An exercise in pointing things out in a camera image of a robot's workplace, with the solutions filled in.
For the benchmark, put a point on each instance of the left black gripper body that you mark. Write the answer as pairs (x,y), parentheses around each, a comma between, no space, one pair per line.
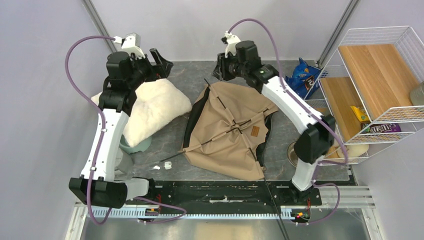
(149,66)

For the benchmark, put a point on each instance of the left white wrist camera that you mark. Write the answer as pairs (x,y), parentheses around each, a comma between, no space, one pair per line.
(130,44)

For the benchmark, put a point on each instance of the mint green bowl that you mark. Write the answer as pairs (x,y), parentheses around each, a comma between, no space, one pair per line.
(140,147)

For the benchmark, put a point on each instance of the blue chip bag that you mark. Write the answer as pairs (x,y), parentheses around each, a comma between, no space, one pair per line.
(303,79)

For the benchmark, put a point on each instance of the cream round object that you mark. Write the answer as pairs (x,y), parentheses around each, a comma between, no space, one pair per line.
(353,151)

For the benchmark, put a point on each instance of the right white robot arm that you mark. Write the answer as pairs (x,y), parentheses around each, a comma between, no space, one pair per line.
(241,60)

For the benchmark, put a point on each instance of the clear glass jar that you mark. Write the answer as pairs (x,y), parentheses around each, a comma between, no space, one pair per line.
(417,95)

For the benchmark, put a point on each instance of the yellow snack packet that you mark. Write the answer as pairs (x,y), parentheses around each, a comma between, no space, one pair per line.
(360,113)

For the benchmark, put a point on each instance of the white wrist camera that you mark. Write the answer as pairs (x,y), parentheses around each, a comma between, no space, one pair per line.
(130,44)
(230,40)

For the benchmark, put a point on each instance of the steel pet bowl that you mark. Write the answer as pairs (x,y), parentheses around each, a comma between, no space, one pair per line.
(291,155)

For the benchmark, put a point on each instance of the white wire shelf rack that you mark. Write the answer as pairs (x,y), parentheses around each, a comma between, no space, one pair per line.
(375,68)

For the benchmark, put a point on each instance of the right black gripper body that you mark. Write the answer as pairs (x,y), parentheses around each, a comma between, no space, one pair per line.
(222,68)

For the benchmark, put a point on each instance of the grey toilet paper roll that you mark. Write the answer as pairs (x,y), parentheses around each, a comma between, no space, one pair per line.
(123,165)

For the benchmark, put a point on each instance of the beige pet tent fabric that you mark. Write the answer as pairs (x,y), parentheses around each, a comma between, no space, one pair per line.
(228,132)

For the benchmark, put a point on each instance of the small white plastic cap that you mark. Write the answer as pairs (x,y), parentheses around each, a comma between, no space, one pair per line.
(168,165)

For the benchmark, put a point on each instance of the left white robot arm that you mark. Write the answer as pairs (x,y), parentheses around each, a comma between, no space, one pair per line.
(96,184)

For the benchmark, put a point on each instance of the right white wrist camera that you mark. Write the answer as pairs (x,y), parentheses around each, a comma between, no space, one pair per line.
(230,40)

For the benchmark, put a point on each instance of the white fluffy pillow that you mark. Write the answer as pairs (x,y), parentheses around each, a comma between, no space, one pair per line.
(157,104)

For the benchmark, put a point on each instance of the purple candy bag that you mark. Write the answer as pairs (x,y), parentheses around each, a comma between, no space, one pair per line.
(380,128)

